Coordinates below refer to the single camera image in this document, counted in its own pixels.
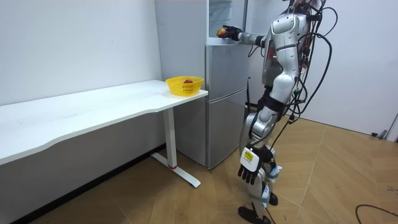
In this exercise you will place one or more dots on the yellow red fruit soft toy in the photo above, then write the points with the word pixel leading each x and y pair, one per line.
pixel 221 32

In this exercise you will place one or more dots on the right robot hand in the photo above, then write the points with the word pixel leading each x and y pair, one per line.
pixel 232 32

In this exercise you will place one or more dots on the grey fridge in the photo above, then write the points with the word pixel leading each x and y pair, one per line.
pixel 225 102

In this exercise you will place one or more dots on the white desk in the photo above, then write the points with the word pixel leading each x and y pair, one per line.
pixel 77 112

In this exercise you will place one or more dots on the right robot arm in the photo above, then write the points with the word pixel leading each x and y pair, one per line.
pixel 248 38

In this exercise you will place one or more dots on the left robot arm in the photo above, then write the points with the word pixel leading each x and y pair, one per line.
pixel 284 56

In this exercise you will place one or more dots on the small black floor object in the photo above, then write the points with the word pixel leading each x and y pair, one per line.
pixel 374 134

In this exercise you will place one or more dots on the open grey fridge door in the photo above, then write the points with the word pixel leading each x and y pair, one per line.
pixel 245 15

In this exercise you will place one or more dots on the robot body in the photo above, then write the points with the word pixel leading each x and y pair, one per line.
pixel 270 67

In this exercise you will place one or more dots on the yellow plastic basket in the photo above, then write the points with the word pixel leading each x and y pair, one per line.
pixel 185 88

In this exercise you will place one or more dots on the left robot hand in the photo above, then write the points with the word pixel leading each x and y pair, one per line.
pixel 249 158

